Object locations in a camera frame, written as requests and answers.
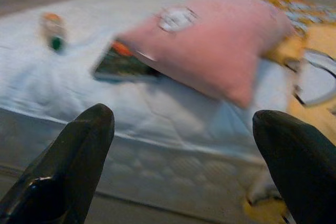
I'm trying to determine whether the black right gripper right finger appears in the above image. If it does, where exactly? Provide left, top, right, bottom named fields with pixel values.
left=252, top=110, right=336, bottom=224

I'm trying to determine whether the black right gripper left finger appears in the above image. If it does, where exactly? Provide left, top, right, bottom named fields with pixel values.
left=0, top=103, right=116, bottom=224

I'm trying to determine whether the yellow cartoon cat blanket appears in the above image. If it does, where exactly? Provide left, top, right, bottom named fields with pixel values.
left=237, top=0, right=336, bottom=224

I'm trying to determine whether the pink plush pillow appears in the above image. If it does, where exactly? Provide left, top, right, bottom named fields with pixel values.
left=115, top=0, right=293, bottom=109

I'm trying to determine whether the grey quilted mattress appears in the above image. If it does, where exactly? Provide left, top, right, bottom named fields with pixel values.
left=0, top=107, right=279, bottom=209

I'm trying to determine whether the dark cover book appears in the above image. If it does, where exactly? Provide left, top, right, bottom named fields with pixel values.
left=91, top=40, right=161, bottom=83

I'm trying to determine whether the small bottle green cap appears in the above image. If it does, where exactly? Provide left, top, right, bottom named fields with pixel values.
left=39, top=12, right=68, bottom=53

